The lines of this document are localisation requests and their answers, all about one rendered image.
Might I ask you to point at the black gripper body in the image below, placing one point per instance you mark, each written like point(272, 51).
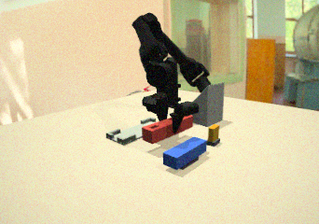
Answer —
point(185, 109)

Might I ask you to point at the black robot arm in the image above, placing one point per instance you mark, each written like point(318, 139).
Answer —
point(154, 48)

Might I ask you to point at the yellow block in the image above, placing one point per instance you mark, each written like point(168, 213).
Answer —
point(213, 133)

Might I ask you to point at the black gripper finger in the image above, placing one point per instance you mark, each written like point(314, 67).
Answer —
point(163, 114)
point(176, 121)

